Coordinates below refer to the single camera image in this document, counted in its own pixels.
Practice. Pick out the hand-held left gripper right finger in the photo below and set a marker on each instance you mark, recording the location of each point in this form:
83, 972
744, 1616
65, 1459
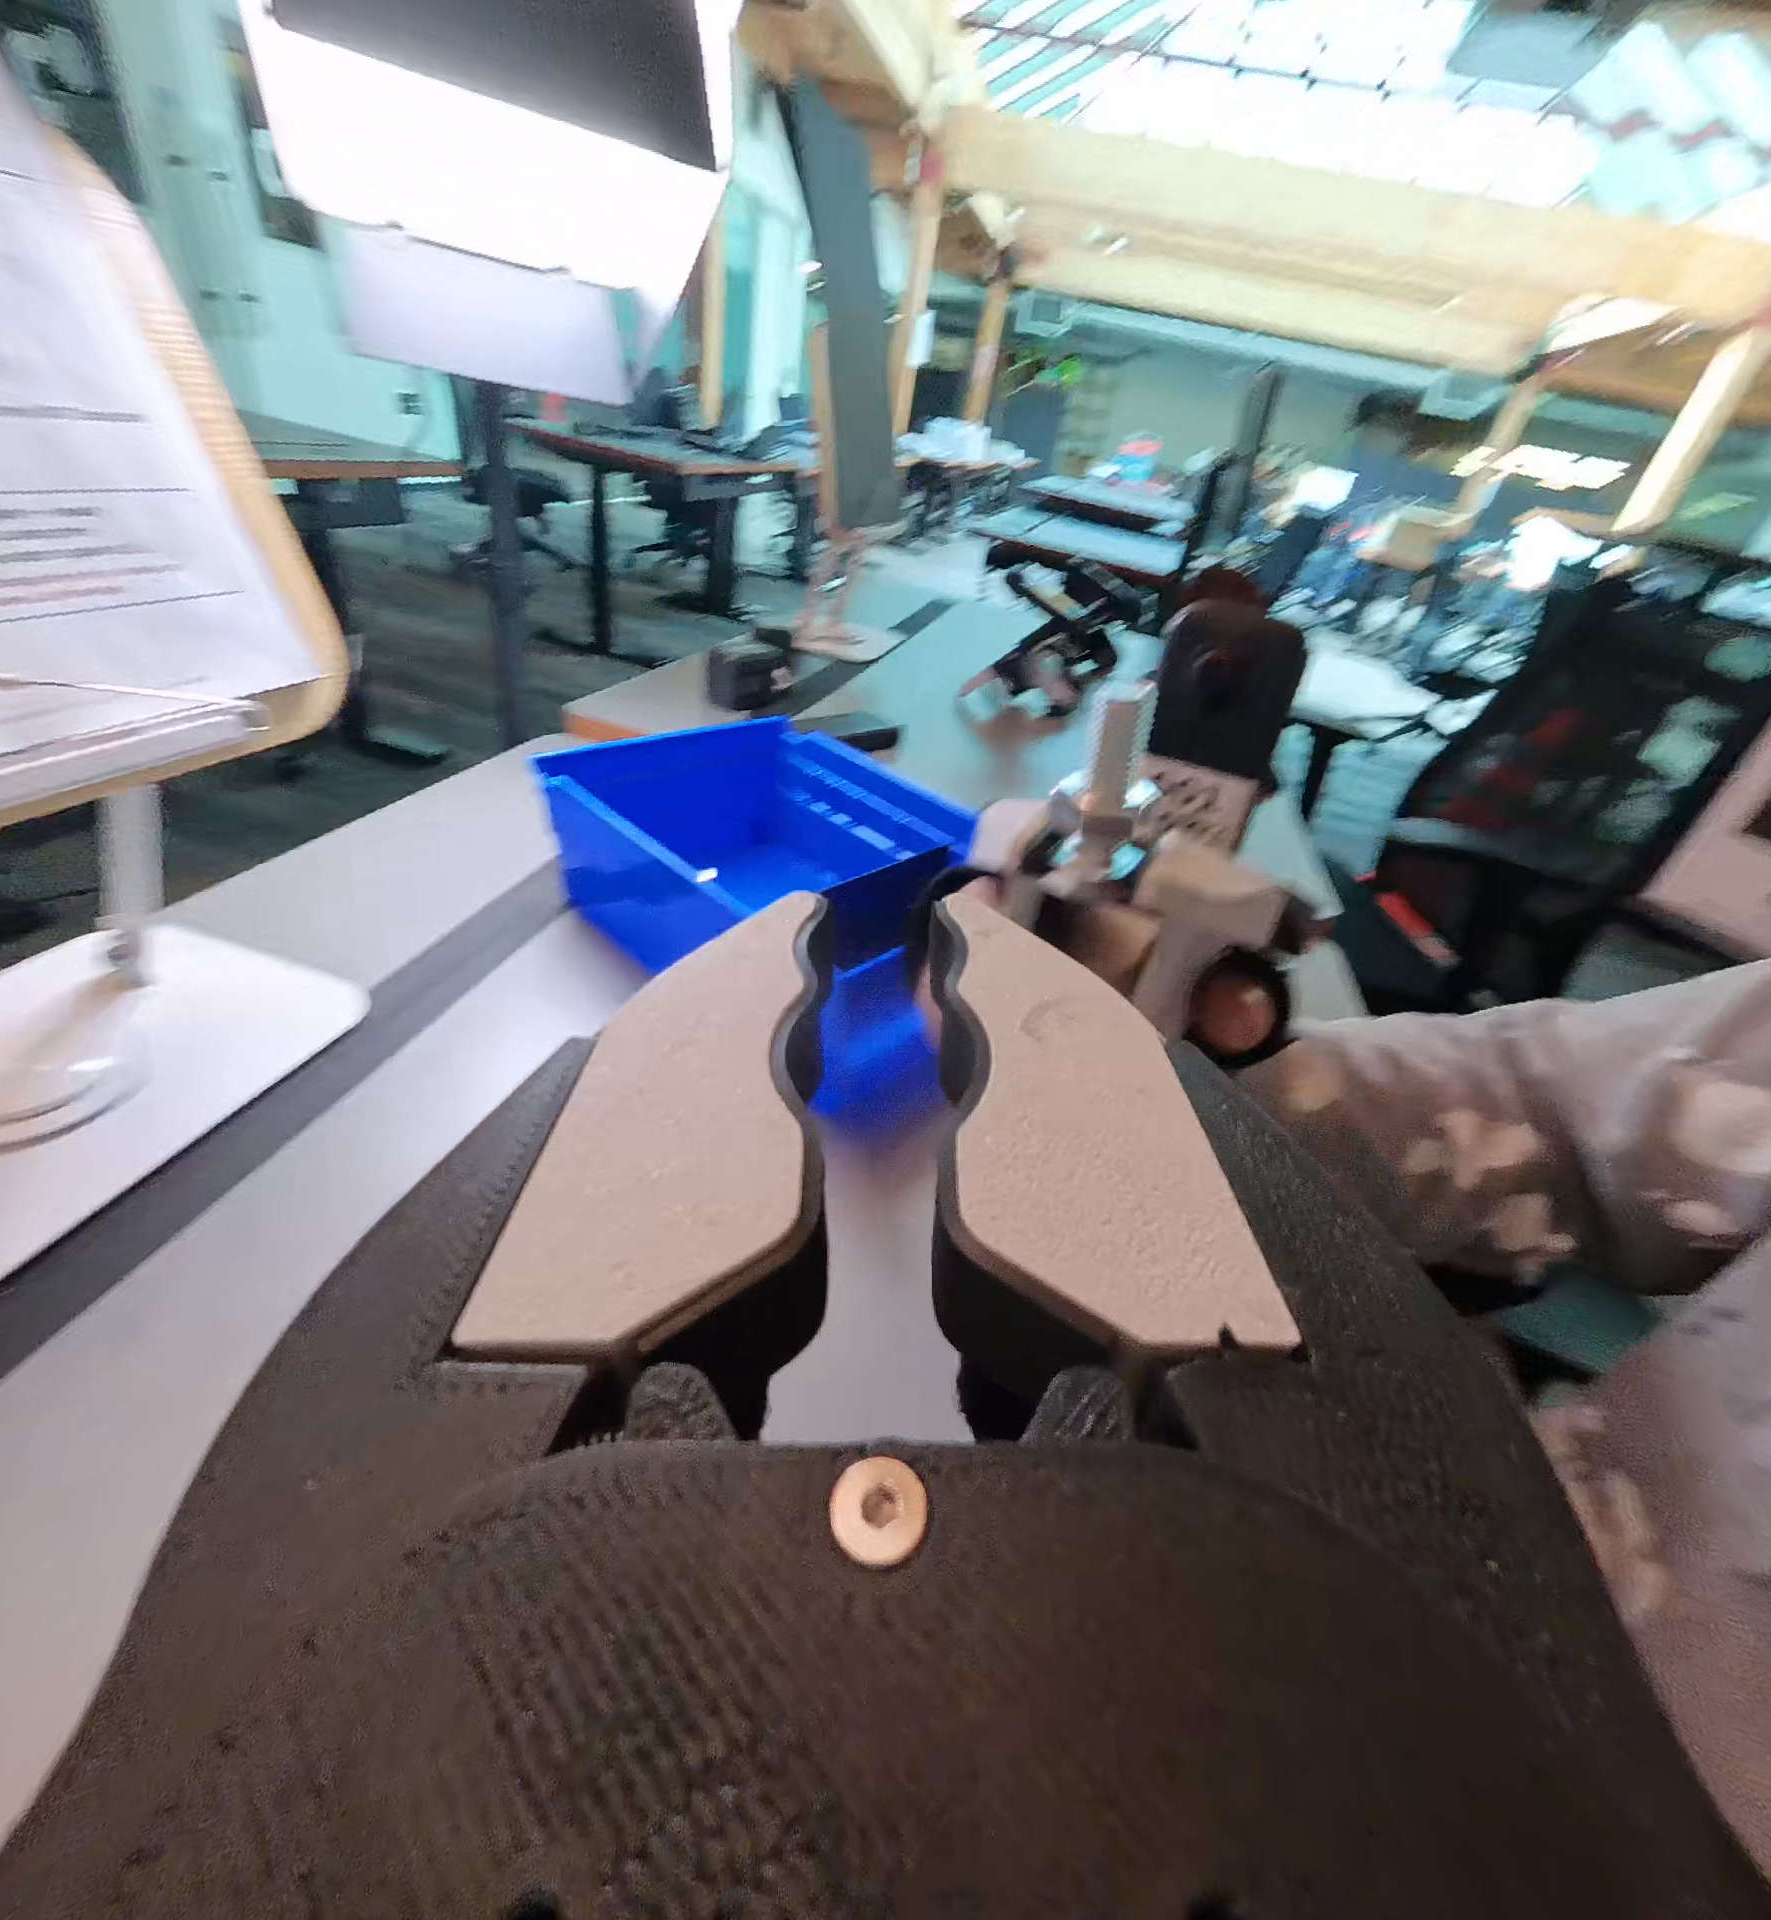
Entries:
1111, 1170

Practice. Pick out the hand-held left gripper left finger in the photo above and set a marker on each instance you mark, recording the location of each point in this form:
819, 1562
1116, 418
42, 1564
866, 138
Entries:
660, 1141

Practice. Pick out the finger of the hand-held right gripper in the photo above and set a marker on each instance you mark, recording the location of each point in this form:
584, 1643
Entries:
1027, 864
1201, 901

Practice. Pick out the silver hex bolt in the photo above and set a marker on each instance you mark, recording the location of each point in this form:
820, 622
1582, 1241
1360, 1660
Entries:
1121, 749

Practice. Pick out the blue plastic bin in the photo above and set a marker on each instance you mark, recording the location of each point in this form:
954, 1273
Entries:
705, 810

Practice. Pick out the person's right forearm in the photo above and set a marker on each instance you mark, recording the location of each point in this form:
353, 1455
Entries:
1545, 1110

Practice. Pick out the person's right hand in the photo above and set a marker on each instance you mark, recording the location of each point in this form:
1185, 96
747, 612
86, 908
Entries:
1245, 1013

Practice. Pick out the spare black gripper tool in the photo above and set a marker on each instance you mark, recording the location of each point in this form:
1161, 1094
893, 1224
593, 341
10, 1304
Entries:
1043, 645

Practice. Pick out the flat black device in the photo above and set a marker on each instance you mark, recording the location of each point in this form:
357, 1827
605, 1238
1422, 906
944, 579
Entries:
852, 733

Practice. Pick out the wooden clipboard stand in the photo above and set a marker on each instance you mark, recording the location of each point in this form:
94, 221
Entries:
852, 638

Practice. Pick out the small black box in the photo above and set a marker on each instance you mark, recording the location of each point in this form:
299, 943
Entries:
749, 672

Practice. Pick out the black mesh chair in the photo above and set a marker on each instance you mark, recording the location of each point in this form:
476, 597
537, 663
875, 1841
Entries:
1576, 749

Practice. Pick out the document stand with paper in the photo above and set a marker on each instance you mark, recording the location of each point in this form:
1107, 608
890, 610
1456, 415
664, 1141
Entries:
149, 1080

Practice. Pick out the black legged desk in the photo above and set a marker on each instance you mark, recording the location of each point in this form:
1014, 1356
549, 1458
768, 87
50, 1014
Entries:
677, 466

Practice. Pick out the person's grey mottled hoodie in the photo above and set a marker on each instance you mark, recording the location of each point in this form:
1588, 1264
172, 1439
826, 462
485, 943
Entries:
1755, 1576

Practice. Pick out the white softbox light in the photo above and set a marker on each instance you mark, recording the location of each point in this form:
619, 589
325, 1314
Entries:
494, 211

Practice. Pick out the printed paper sheet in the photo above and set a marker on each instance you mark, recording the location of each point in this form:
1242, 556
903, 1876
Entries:
60, 450

